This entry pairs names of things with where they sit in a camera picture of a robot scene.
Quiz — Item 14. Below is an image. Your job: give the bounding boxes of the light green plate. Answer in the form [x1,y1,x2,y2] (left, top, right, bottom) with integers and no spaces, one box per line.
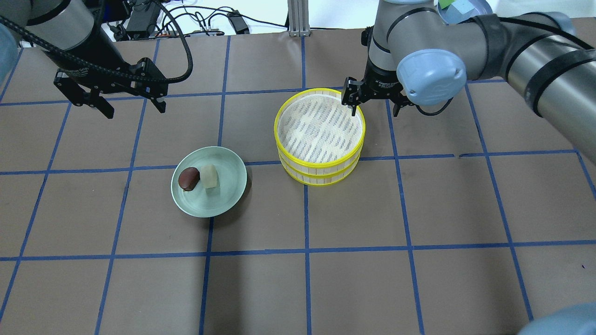
[170,146,248,218]

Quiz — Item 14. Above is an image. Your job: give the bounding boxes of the aluminium frame post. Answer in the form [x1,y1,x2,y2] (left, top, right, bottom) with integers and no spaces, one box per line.
[287,0,311,37]

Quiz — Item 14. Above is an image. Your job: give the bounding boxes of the white bun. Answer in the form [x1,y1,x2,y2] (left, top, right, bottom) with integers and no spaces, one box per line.
[199,164,218,189]

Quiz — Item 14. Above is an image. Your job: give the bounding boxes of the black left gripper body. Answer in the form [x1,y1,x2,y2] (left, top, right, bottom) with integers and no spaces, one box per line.
[53,58,168,105]

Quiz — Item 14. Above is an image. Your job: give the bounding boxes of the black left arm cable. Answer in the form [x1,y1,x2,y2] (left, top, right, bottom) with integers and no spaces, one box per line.
[0,0,193,85]

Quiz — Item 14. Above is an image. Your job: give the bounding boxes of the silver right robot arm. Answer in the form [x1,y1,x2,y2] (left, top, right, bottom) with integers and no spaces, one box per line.
[341,0,596,162]

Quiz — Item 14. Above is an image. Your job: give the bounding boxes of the blue plate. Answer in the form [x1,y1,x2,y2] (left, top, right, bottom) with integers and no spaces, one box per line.
[436,0,494,25]

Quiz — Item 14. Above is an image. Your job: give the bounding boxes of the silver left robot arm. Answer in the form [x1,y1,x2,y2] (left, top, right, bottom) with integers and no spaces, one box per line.
[1,0,168,119]

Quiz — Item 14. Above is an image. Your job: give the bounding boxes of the black power adapter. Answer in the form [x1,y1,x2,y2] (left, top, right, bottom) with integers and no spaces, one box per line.
[226,10,251,35]

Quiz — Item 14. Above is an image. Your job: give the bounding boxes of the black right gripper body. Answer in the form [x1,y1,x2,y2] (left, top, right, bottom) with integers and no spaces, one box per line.
[341,65,414,106]

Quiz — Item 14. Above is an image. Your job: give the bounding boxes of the brown bun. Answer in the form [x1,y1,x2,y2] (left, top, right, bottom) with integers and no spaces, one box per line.
[177,167,201,192]

